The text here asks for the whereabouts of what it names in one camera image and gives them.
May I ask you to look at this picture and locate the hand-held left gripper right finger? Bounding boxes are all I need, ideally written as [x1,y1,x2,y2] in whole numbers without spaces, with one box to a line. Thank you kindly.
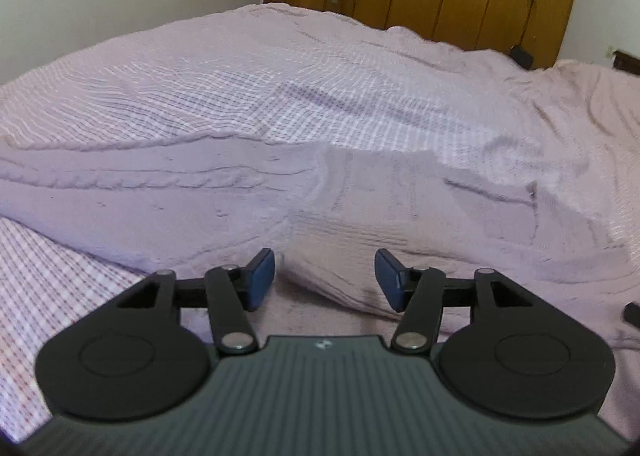
[375,248,534,355]

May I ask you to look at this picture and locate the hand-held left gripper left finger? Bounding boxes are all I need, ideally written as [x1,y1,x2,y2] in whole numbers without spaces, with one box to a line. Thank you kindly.
[117,248,276,356]

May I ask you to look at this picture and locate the purple knitted sweater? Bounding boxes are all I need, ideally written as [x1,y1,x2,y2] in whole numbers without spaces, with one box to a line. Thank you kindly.
[0,131,632,352]

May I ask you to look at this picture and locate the pink checked bedspread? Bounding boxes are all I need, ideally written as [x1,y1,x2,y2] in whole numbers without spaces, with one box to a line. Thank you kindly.
[0,1,640,439]

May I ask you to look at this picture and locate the dark wooden headboard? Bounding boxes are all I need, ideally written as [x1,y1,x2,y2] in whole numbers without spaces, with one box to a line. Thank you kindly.
[613,49,640,72]

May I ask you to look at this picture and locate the small black object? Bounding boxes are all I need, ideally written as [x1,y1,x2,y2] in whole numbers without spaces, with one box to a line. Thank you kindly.
[509,45,535,70]

